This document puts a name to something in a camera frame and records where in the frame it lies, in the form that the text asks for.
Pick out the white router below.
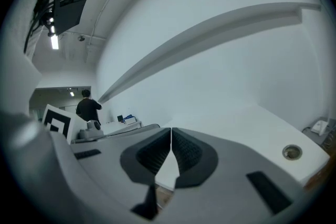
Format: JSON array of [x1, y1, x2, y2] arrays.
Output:
[[311, 120, 329, 136]]

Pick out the white square table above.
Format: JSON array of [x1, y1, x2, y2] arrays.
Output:
[[154, 104, 330, 192]]

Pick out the black chest cables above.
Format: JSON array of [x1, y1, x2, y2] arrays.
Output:
[[23, 0, 56, 55]]

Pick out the round grey cable grommet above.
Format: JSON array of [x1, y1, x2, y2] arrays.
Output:
[[281, 144, 303, 162]]

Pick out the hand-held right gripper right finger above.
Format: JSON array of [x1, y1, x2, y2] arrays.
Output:
[[156, 127, 307, 224]]

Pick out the flat grey device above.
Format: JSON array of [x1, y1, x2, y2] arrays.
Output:
[[301, 118, 336, 152]]

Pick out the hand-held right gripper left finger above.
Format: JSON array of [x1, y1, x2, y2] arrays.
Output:
[[49, 127, 172, 224]]

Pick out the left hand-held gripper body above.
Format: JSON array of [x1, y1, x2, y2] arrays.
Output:
[[41, 103, 106, 145]]

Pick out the black chest device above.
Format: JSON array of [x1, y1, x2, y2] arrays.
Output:
[[53, 0, 88, 36]]

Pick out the white long table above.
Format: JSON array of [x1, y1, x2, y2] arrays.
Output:
[[100, 120, 143, 135]]

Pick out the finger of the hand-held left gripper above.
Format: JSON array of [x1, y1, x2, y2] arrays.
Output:
[[104, 124, 161, 140]]

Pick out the person's grey shirt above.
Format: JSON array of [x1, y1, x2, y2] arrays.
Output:
[[4, 0, 57, 113]]

